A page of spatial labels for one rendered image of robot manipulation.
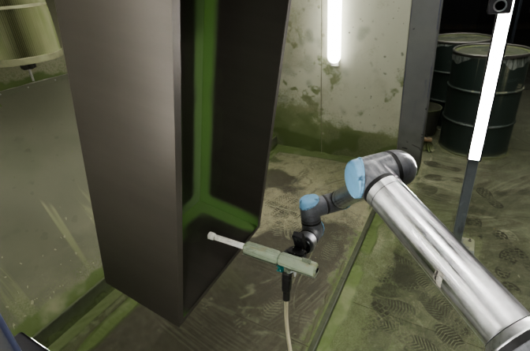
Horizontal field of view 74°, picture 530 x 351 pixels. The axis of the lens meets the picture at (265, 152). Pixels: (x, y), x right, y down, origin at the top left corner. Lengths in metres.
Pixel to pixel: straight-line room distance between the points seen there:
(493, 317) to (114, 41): 0.98
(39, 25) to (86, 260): 1.16
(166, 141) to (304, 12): 2.27
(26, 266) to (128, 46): 1.42
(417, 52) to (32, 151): 2.49
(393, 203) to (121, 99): 0.74
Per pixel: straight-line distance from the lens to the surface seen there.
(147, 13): 0.81
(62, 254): 2.10
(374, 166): 1.06
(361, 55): 2.89
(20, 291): 2.04
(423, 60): 2.82
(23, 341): 0.37
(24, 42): 1.96
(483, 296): 0.89
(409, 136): 3.00
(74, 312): 2.12
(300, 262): 1.39
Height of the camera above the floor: 1.52
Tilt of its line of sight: 26 degrees down
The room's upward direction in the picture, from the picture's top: 5 degrees counter-clockwise
